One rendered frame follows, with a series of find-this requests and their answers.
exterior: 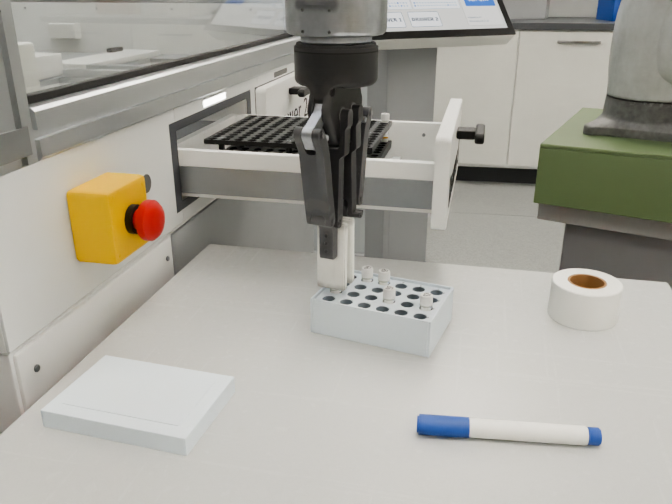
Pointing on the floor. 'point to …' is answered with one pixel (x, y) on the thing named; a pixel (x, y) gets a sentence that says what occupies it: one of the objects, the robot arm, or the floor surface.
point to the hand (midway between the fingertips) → (335, 252)
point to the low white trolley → (372, 397)
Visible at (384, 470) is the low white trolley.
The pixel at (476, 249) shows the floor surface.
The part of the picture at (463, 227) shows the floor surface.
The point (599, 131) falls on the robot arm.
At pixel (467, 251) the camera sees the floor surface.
